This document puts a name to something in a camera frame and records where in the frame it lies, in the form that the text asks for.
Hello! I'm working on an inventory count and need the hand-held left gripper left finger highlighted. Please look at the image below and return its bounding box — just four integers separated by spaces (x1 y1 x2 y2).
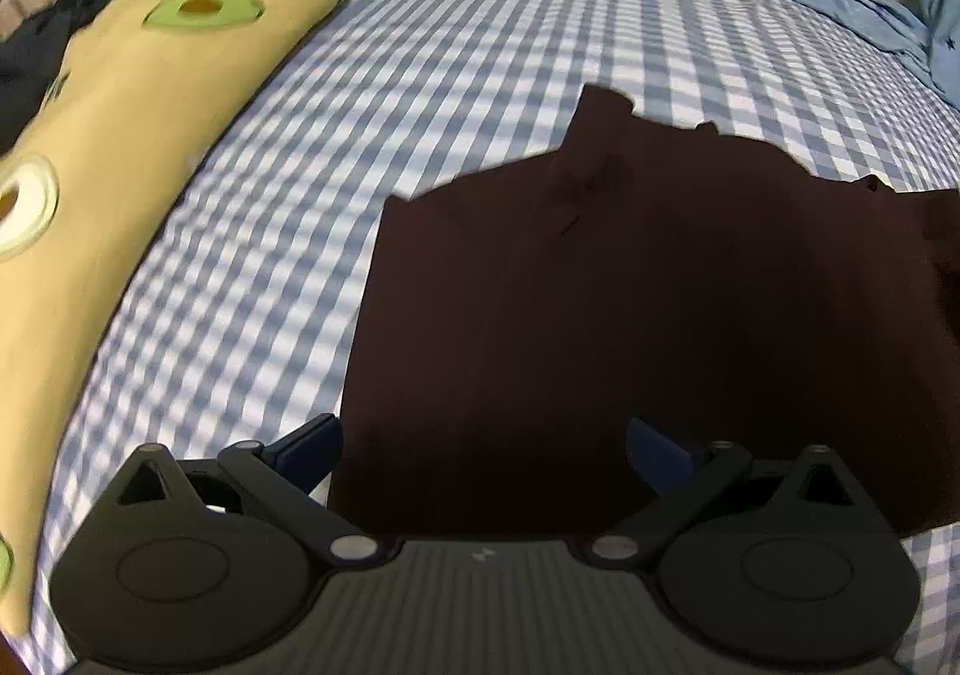
105 412 377 568

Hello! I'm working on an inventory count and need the light blue crumpled cloth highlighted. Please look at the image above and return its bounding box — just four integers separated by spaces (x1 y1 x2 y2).
741 0 960 95

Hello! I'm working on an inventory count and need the blue checked bed sheet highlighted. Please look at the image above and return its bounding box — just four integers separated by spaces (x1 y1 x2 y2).
22 0 960 675

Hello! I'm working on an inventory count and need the dark clothing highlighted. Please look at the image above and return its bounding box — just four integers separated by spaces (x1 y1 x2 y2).
0 0 115 155

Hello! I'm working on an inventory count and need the yellow avocado print bolster pillow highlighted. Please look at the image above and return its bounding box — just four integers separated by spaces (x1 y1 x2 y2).
0 0 377 638

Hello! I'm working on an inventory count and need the maroon printed sweatshirt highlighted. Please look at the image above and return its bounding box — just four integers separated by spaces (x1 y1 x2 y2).
328 84 960 541

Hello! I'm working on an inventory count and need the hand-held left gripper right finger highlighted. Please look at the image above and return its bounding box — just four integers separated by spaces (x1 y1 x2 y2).
586 416 875 568

